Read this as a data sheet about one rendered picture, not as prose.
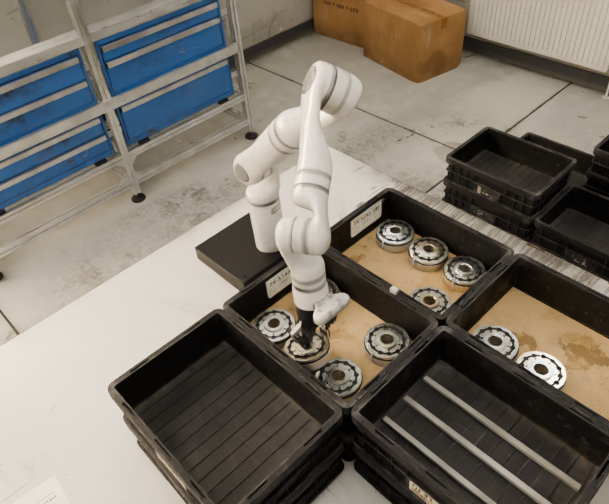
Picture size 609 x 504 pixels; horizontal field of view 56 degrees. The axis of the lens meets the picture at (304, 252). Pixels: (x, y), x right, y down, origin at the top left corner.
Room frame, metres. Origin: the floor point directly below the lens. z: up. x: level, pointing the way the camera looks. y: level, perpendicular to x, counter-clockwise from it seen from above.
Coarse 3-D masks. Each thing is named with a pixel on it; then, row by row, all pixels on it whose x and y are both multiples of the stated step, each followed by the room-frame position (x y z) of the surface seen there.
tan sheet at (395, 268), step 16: (368, 240) 1.17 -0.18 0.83; (352, 256) 1.11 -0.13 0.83; (368, 256) 1.11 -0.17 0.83; (384, 256) 1.10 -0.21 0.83; (400, 256) 1.10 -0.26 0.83; (448, 256) 1.08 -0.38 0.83; (384, 272) 1.04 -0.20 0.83; (400, 272) 1.04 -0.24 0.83; (416, 272) 1.03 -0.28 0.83; (432, 272) 1.03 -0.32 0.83; (400, 288) 0.98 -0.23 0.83; (416, 288) 0.98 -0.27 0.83; (448, 288) 0.97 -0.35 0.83
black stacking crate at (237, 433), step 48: (192, 336) 0.82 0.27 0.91; (240, 336) 0.81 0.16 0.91; (144, 384) 0.74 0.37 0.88; (192, 384) 0.76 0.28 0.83; (240, 384) 0.74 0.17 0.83; (288, 384) 0.70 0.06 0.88; (192, 432) 0.64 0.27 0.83; (240, 432) 0.63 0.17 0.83; (288, 432) 0.62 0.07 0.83; (336, 432) 0.58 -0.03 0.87; (240, 480) 0.52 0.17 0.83; (288, 480) 0.49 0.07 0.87
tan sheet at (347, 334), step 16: (288, 304) 0.97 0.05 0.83; (352, 304) 0.94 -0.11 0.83; (336, 320) 0.90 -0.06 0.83; (352, 320) 0.89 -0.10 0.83; (368, 320) 0.89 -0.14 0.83; (336, 336) 0.85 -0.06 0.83; (352, 336) 0.84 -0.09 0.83; (336, 352) 0.80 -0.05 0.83; (352, 352) 0.80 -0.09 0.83; (368, 368) 0.75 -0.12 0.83
